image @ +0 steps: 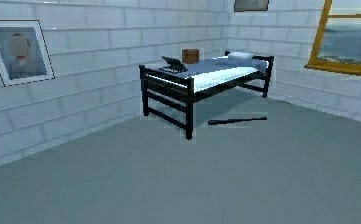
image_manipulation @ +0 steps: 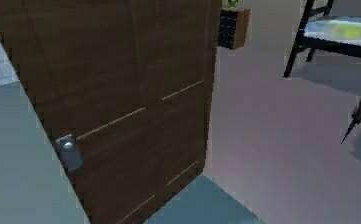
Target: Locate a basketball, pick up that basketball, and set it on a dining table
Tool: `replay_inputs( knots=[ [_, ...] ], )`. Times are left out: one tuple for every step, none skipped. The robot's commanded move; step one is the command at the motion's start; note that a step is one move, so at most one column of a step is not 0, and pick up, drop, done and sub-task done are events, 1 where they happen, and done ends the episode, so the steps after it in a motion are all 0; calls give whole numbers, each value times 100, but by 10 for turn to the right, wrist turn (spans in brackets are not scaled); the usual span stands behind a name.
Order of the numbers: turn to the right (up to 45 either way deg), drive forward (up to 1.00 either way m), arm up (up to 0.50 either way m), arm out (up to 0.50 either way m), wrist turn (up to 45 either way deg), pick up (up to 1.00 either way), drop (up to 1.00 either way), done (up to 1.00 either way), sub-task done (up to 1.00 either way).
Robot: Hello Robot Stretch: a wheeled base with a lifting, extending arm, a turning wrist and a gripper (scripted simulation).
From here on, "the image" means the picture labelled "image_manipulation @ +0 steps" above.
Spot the dark brown wooden door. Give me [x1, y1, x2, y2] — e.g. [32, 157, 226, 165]
[0, 0, 223, 224]

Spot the brown box planter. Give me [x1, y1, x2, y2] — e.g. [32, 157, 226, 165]
[217, 7, 251, 51]

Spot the grey chair leg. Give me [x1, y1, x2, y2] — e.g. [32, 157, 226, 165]
[341, 91, 361, 145]

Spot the grey metal door handle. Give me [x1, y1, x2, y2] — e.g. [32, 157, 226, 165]
[54, 133, 84, 173]

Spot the black frame bed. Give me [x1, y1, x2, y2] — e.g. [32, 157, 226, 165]
[282, 0, 361, 79]

